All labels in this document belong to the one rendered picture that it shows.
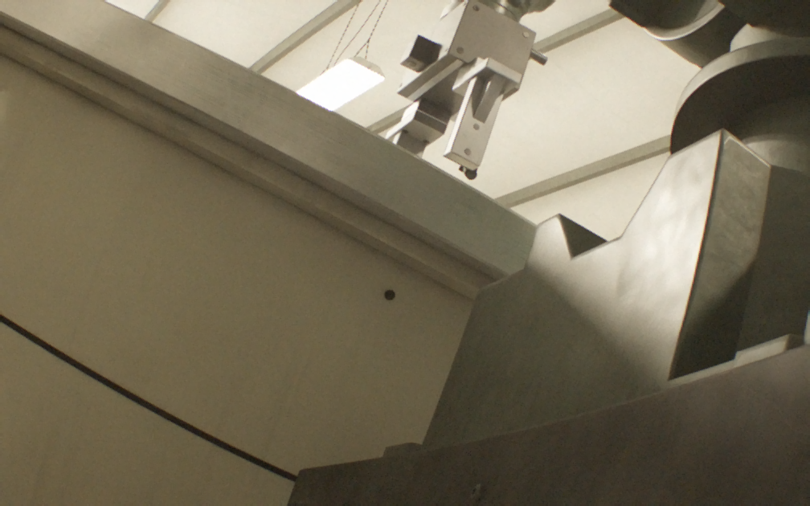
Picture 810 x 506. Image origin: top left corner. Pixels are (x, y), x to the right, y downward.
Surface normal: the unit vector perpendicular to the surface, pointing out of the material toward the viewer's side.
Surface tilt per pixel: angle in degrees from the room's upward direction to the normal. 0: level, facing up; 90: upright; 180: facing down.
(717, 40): 176
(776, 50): 90
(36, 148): 90
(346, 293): 90
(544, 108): 172
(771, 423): 90
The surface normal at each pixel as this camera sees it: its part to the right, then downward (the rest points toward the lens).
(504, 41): 0.37, -0.20
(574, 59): -0.48, 0.79
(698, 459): -0.87, -0.42
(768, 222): -0.36, -0.43
